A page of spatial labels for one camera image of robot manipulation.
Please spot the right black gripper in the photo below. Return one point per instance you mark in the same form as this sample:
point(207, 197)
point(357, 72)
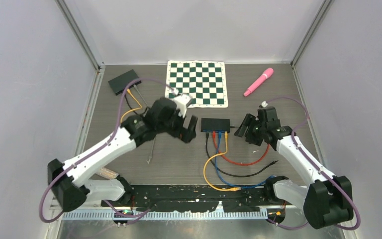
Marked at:
point(249, 120)

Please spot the pink cylindrical device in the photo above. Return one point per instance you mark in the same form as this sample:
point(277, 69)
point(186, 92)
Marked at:
point(261, 79)

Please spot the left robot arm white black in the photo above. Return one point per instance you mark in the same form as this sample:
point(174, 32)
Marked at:
point(70, 181)

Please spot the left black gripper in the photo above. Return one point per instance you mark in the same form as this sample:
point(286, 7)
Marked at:
point(186, 135)

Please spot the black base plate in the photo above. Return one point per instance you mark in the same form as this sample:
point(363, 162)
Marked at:
point(195, 199)

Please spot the ribbed black network switch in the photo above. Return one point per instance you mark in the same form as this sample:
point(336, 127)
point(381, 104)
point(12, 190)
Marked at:
point(215, 125)

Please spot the green white chessboard mat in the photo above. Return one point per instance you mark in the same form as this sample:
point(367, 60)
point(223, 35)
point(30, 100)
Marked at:
point(204, 81)

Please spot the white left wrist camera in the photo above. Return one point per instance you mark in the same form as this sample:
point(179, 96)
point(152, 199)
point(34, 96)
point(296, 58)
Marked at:
point(182, 101)

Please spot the glitter filled clear tube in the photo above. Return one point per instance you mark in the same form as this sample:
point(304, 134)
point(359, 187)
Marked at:
point(107, 173)

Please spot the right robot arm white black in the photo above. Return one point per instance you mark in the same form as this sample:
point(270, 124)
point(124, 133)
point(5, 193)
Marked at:
point(326, 199)

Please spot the flat black network switch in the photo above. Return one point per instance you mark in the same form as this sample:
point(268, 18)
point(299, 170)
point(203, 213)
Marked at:
point(119, 83)

